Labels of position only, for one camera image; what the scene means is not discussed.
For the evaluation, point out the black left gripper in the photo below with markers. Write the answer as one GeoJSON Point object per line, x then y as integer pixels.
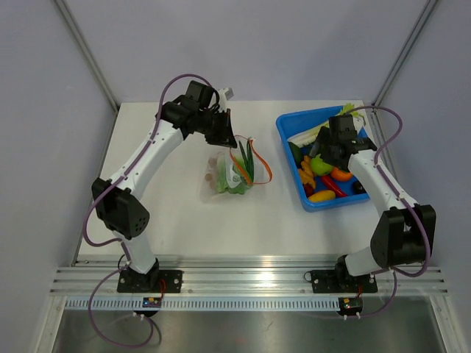
{"type": "Point", "coordinates": [225, 137]}

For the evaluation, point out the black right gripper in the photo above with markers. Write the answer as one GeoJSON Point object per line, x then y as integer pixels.
{"type": "Point", "coordinates": [325, 138]}

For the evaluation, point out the green apple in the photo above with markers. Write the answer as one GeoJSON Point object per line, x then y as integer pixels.
{"type": "Point", "coordinates": [319, 167]}

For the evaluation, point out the longan bunch with leaves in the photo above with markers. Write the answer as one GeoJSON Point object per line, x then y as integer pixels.
{"type": "Point", "coordinates": [212, 173]}

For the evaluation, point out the green scallion bunch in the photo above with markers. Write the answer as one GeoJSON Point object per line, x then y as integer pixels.
{"type": "Point", "coordinates": [247, 156]}

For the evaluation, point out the clear zip bag orange zipper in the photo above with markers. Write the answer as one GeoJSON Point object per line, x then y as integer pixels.
{"type": "Point", "coordinates": [263, 172]}

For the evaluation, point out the napa cabbage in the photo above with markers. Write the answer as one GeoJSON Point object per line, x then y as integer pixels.
{"type": "Point", "coordinates": [231, 177]}

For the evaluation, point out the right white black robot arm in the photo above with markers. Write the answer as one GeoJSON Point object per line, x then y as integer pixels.
{"type": "Point", "coordinates": [405, 230]}

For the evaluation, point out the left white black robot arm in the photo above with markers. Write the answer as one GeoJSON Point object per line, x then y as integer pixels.
{"type": "Point", "coordinates": [117, 200]}

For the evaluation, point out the light green leafy vegetable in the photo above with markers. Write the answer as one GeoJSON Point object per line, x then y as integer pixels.
{"type": "Point", "coordinates": [309, 136]}

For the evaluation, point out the orange fruit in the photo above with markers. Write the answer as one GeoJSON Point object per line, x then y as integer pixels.
{"type": "Point", "coordinates": [341, 175]}

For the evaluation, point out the dark green cucumber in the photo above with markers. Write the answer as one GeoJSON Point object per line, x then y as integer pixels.
{"type": "Point", "coordinates": [296, 152]}

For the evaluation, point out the red chili pepper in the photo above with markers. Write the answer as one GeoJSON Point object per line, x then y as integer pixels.
{"type": "Point", "coordinates": [331, 185]}

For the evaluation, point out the orange ginger root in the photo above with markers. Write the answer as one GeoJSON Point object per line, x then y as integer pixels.
{"type": "Point", "coordinates": [307, 175]}

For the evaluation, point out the black small box in bin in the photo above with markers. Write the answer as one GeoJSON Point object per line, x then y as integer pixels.
{"type": "Point", "coordinates": [358, 188]}

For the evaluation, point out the blue plastic bin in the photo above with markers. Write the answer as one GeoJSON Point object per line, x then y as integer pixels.
{"type": "Point", "coordinates": [290, 124]}

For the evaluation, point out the yellow mango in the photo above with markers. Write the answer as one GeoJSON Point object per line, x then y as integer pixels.
{"type": "Point", "coordinates": [322, 196]}

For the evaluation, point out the dark purple fruit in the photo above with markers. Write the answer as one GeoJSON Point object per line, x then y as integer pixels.
{"type": "Point", "coordinates": [309, 190]}

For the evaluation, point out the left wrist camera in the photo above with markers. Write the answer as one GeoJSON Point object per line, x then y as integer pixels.
{"type": "Point", "coordinates": [225, 94]}

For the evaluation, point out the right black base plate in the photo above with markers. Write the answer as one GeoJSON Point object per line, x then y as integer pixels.
{"type": "Point", "coordinates": [324, 283]}

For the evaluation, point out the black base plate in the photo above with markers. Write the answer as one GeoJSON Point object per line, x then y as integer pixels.
{"type": "Point", "coordinates": [161, 281]}
{"type": "Point", "coordinates": [324, 283]}

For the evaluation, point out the aluminium rail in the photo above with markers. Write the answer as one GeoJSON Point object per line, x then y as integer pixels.
{"type": "Point", "coordinates": [239, 276]}

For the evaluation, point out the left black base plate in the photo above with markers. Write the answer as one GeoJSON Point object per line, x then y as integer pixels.
{"type": "Point", "coordinates": [161, 281]}

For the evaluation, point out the white slotted cable duct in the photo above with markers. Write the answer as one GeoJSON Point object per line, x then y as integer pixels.
{"type": "Point", "coordinates": [205, 304]}

